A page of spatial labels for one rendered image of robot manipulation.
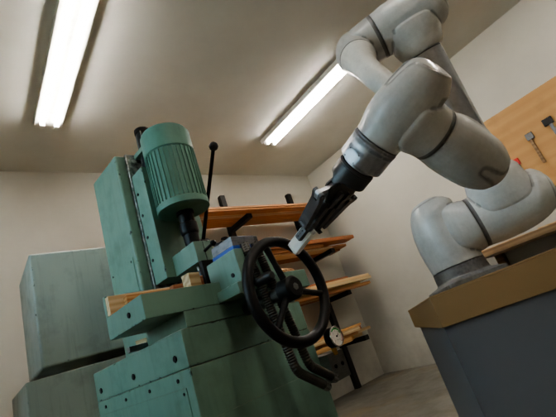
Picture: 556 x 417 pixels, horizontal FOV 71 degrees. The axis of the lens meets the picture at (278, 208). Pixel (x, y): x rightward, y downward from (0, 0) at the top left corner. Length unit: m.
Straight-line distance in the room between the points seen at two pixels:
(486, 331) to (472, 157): 0.52
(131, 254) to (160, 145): 0.39
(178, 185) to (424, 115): 0.84
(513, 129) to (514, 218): 2.87
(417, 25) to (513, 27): 3.11
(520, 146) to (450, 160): 3.30
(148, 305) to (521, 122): 3.60
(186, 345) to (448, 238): 0.77
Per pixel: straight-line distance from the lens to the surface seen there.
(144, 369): 1.19
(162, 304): 0.99
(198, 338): 1.02
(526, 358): 1.16
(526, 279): 1.16
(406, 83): 0.69
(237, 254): 1.04
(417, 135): 0.70
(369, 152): 0.71
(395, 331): 4.87
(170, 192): 1.30
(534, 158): 3.99
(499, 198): 1.22
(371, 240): 4.81
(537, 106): 4.04
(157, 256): 1.37
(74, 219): 3.80
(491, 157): 0.78
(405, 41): 1.21
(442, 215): 1.23
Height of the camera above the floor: 0.69
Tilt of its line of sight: 18 degrees up
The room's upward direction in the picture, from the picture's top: 19 degrees counter-clockwise
